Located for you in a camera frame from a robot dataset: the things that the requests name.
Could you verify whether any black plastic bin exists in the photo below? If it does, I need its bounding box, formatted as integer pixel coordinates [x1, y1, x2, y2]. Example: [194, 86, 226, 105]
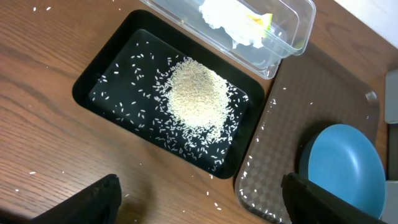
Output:
[72, 10, 265, 179]

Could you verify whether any dark blue plate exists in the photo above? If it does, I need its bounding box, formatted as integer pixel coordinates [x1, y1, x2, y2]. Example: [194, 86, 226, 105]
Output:
[298, 124, 387, 219]

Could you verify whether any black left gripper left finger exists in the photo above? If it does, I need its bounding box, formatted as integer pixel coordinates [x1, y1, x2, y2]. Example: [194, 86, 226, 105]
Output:
[30, 174, 122, 224]

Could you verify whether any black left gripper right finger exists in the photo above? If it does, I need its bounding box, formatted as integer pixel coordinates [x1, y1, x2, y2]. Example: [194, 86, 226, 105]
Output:
[281, 173, 386, 224]

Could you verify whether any clear plastic bin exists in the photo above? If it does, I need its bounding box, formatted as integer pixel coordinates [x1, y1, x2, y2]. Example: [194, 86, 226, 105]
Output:
[145, 0, 316, 78]

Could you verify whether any pile of white rice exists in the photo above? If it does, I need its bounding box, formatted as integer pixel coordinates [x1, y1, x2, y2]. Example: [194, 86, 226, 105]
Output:
[90, 51, 249, 172]

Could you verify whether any grey dishwasher rack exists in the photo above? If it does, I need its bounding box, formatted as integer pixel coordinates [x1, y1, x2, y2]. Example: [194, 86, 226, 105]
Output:
[382, 69, 397, 224]

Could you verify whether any dark brown serving tray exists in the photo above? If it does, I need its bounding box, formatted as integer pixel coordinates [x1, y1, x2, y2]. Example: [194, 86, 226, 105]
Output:
[234, 44, 380, 223]

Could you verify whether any yellow green snack wrapper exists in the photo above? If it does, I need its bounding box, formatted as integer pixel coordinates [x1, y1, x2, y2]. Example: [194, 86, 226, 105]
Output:
[246, 13, 273, 30]

